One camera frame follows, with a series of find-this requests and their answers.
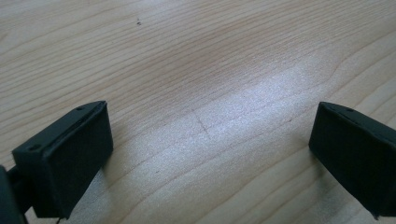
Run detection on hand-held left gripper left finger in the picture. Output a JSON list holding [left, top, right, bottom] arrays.
[[11, 100, 114, 220]]

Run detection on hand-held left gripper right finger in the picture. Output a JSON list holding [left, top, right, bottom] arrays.
[[308, 101, 396, 218]]

